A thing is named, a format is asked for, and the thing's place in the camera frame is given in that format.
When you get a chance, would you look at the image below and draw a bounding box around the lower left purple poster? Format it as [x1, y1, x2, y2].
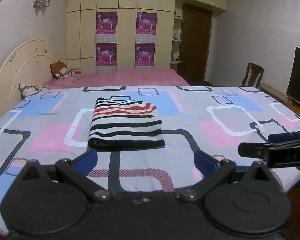
[96, 43, 116, 67]

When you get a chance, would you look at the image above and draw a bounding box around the orange patterned pillow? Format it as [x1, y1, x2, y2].
[50, 61, 75, 79]

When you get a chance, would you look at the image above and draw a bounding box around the purple poster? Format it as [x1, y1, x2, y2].
[96, 43, 116, 67]
[96, 11, 117, 35]
[134, 43, 155, 67]
[136, 12, 157, 35]

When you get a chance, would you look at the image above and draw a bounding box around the white patterned pillow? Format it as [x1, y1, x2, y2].
[19, 83, 45, 99]

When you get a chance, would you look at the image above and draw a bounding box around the wooden bed frame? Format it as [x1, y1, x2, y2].
[259, 83, 300, 117]

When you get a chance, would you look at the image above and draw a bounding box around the pink bed cover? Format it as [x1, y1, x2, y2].
[44, 69, 188, 89]

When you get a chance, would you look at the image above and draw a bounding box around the cream wardrobe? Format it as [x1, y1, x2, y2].
[66, 0, 227, 73]

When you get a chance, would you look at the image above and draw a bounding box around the wall lamp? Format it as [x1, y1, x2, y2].
[33, 0, 51, 15]

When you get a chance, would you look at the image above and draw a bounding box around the cream round headboard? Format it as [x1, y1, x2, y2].
[0, 39, 62, 118]

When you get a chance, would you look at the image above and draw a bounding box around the corner wall shelf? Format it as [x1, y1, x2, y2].
[170, 0, 184, 72]

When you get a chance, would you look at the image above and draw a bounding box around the upper right purple poster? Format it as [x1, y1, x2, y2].
[136, 12, 157, 35]

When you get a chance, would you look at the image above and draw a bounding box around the striped knit sweater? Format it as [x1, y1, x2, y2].
[88, 98, 165, 152]

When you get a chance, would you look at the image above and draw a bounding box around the dark wooden door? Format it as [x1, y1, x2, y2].
[177, 3, 212, 86]

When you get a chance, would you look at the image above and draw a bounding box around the dark wooden chair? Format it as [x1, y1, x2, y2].
[242, 63, 264, 88]

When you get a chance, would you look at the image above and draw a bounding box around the upper left purple poster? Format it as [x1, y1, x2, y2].
[96, 11, 117, 35]

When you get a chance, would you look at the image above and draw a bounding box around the lower right purple poster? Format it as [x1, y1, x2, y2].
[134, 43, 155, 67]

